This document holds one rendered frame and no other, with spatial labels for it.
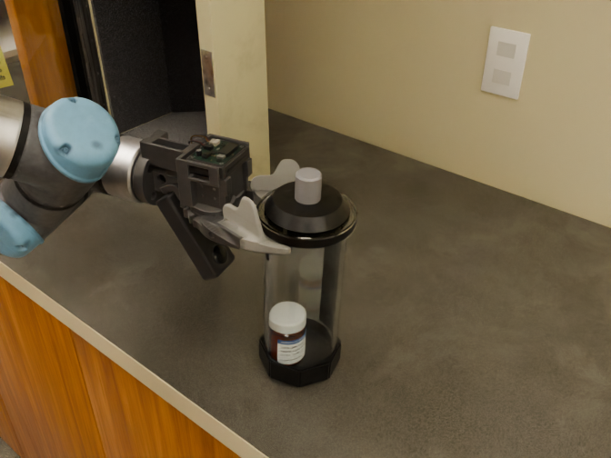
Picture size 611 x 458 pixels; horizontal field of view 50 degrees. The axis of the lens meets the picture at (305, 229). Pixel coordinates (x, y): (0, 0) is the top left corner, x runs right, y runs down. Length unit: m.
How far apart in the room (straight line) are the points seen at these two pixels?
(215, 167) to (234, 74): 0.35
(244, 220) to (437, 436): 0.33
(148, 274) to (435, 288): 0.43
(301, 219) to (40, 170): 0.25
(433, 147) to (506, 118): 0.17
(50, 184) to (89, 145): 0.06
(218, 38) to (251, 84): 0.11
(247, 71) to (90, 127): 0.44
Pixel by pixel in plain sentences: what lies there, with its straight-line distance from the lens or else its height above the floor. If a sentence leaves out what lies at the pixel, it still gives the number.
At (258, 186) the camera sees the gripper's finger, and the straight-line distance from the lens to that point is 0.76.
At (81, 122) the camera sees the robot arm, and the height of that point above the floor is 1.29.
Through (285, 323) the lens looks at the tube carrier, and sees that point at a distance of 0.75.
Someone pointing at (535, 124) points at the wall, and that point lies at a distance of 1.21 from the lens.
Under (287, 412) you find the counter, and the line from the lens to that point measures 0.79.
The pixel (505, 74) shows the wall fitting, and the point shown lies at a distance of 1.19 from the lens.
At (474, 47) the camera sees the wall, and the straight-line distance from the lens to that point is 1.21.
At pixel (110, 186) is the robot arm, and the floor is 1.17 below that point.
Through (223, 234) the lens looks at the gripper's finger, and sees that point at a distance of 0.70.
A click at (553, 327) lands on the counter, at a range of 0.96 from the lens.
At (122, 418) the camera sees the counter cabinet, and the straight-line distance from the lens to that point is 1.14.
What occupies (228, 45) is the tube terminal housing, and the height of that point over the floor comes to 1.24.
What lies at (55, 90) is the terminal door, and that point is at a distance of 1.23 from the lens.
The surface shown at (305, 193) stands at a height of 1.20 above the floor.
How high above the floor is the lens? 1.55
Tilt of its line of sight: 34 degrees down
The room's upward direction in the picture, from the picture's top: straight up
